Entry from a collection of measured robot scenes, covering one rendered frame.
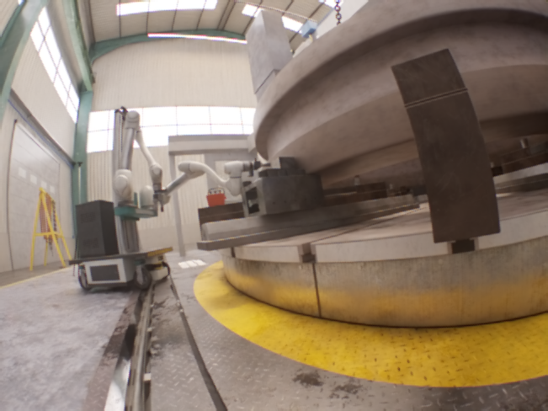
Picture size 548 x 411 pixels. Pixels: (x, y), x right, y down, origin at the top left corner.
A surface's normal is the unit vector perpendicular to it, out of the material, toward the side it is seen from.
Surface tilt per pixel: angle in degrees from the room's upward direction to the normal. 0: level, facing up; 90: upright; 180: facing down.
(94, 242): 90
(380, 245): 90
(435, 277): 90
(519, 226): 90
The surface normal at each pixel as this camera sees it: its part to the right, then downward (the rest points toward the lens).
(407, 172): -0.29, -0.03
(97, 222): 0.06, -0.08
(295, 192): 0.45, -0.14
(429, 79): -0.64, 0.04
